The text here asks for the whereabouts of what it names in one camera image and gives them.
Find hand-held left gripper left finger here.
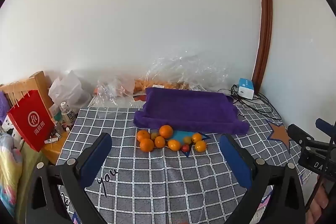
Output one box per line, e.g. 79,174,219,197
26,132,113,224

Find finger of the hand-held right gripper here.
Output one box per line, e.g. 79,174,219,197
287,123,315,146
315,118,336,144

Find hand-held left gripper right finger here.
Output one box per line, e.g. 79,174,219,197
219,133,307,224

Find purple towel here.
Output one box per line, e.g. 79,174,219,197
133,87,250,135

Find person's right hand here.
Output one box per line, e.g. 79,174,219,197
306,179,332,224

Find wooden bedside table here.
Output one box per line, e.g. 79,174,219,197
41,123,75,165

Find clear plastic drink bottle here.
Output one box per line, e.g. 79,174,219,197
60,102,76,127

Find white and blue box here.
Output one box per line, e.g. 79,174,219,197
238,78,255,100

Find grey checkered bed sheet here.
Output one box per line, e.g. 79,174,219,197
56,93,313,224

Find small clear plastic bag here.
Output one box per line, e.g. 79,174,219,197
92,77,137,108

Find white plastic bag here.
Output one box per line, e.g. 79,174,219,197
48,70,91,112

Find large orange mandarin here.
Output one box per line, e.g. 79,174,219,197
159,125,174,139

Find red paper shopping bag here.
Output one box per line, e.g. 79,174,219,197
7,90,55,152

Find pastel colourful blanket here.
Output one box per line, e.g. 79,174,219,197
0,133,24,216

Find white bag with black figures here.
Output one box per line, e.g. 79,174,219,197
1,116,25,147

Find pile of bagged oranges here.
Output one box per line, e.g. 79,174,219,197
133,77,190,94

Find large clear plastic bag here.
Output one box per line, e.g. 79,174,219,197
146,51,231,94

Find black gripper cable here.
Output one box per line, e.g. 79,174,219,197
304,132,336,214

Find black cables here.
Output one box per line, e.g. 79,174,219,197
230,84,281,119

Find brown wooden door frame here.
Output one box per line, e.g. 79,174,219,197
252,0,273,94

